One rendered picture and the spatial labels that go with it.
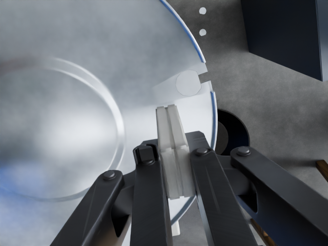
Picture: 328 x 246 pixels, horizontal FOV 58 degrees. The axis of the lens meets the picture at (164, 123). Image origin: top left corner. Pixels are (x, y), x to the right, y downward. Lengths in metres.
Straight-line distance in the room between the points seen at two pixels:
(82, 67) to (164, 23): 0.07
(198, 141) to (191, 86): 0.09
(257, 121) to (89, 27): 0.98
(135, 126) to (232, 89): 0.86
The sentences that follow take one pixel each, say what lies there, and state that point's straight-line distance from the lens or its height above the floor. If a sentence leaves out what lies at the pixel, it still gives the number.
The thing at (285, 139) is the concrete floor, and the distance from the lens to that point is 1.24.
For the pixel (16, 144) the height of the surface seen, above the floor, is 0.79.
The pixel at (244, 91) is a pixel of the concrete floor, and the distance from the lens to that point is 1.11.
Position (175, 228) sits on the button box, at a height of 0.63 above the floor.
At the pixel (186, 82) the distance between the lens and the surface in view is 0.25.
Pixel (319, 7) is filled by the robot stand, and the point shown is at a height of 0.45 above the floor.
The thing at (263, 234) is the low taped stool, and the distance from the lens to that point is 1.28.
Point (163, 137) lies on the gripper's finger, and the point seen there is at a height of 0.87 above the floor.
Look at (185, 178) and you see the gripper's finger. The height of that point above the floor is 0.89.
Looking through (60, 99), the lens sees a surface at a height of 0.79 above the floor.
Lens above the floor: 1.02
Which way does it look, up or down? 69 degrees down
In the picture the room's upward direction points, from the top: 170 degrees clockwise
